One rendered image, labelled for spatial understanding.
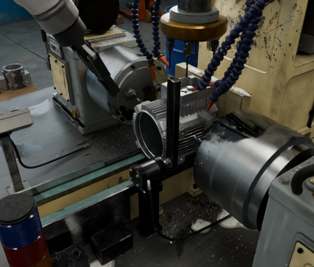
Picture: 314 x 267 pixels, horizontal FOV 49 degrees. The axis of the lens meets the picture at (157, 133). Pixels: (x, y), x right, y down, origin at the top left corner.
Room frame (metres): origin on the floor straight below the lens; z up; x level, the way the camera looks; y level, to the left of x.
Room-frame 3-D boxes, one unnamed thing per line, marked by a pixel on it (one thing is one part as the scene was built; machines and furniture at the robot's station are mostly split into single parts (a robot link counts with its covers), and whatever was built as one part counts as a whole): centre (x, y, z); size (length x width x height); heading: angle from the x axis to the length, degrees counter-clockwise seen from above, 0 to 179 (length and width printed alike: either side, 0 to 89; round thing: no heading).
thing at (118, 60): (1.20, 0.14, 1.04); 0.37 x 0.25 x 0.25; 35
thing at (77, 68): (1.39, 0.28, 0.99); 0.35 x 0.31 x 0.37; 35
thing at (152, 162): (0.75, -0.15, 0.92); 0.45 x 0.13 x 0.24; 125
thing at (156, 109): (0.90, -0.06, 1.02); 0.20 x 0.19 x 0.19; 124
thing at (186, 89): (0.92, -0.09, 1.11); 0.12 x 0.11 x 0.07; 124
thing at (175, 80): (0.72, -0.04, 1.12); 0.04 x 0.03 x 0.26; 125
